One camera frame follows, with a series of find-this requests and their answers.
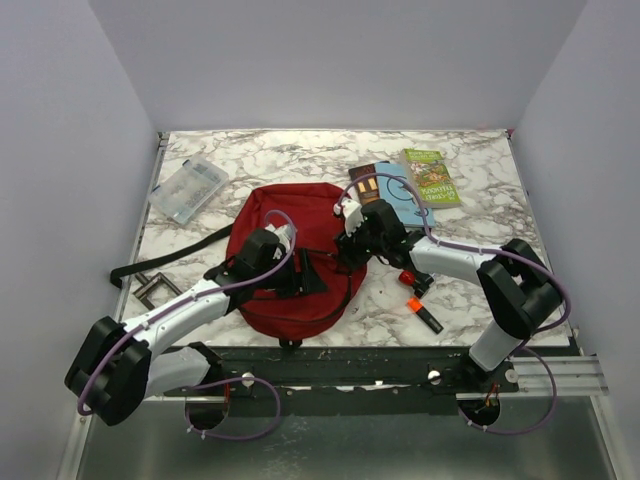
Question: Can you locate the light blue book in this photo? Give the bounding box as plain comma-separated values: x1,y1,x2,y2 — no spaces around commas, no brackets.
374,162,424,229

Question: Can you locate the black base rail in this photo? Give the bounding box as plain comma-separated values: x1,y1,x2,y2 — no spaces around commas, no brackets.
167,347,518,420

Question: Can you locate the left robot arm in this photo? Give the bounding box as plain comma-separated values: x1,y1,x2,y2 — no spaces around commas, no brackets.
64,224,297,426

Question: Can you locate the purple cable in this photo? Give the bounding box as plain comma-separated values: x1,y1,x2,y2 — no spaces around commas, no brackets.
337,173,572,435
76,209,298,442

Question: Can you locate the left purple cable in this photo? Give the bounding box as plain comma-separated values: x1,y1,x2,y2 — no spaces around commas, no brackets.
76,209,298,442

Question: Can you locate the black metal bracket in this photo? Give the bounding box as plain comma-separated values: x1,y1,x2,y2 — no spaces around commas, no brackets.
133,272,182,310

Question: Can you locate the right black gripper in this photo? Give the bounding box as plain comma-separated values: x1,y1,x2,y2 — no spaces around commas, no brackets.
333,216,387,271

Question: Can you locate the clear plastic storage box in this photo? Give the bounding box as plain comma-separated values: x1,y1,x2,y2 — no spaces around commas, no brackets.
149,155,229,225

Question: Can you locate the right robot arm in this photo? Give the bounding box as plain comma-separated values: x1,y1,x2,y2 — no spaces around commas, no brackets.
333,198,565,392

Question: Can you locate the green illustrated book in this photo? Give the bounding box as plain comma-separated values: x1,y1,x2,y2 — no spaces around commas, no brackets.
400,149,461,209

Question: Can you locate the aluminium extrusion rail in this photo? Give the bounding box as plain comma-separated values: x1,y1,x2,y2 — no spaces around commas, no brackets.
505,356,609,397

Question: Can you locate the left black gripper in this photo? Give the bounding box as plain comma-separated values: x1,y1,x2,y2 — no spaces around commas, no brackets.
254,248,329,300

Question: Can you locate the orange black highlighter marker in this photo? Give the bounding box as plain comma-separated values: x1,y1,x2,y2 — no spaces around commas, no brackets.
407,297,443,335

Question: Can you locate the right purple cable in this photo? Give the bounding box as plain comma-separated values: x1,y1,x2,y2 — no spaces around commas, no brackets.
337,173,572,435

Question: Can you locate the dark brown book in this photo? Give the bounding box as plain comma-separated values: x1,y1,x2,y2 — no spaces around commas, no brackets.
348,164,379,205

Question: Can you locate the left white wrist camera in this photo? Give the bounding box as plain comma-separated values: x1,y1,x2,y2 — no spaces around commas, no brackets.
266,224,294,260

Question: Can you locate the red student backpack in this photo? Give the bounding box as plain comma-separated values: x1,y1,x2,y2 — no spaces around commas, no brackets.
110,182,369,348

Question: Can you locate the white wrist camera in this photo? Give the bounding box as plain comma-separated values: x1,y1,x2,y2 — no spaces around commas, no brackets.
333,198,364,237
266,224,294,260

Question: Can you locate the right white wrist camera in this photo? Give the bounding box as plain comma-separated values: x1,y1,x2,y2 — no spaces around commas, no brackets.
333,198,364,237

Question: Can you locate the red and black small tool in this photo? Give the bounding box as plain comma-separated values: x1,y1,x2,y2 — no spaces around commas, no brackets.
398,270,434,299

